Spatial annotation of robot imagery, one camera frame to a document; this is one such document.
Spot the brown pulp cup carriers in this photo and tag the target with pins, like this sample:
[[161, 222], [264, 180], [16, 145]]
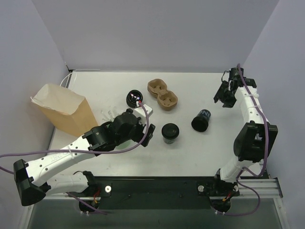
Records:
[[166, 99]]

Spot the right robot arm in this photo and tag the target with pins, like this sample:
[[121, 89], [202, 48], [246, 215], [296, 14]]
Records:
[[254, 142]]

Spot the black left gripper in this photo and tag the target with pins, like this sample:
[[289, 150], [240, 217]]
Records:
[[147, 135]]

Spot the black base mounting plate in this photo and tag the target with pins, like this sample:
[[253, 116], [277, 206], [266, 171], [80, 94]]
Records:
[[158, 193]]

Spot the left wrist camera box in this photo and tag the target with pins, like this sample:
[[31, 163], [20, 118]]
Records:
[[143, 111]]

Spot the brown paper bag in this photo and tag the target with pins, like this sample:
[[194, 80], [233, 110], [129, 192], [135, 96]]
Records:
[[67, 110]]

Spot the green straw holder cup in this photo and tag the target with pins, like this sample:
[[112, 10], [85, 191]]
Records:
[[123, 146]]

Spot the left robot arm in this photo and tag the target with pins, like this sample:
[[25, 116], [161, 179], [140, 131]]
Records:
[[39, 178]]

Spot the white wrapped straw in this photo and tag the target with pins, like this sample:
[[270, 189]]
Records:
[[106, 115], [115, 112]]

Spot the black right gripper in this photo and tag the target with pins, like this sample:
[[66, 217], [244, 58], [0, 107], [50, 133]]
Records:
[[224, 94]]

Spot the black paper coffee cup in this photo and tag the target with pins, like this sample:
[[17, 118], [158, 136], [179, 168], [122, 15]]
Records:
[[169, 141]]

